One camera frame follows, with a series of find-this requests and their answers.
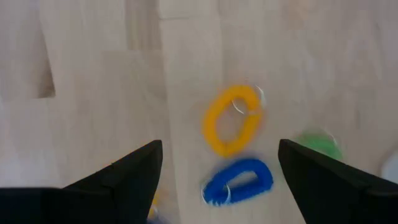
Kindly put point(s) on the white plastic bin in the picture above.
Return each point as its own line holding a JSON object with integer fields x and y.
{"x": 391, "y": 169}

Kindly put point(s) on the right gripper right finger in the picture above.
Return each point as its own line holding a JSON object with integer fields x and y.
{"x": 326, "y": 186}

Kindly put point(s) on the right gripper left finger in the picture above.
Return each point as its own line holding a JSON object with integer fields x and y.
{"x": 124, "y": 186}

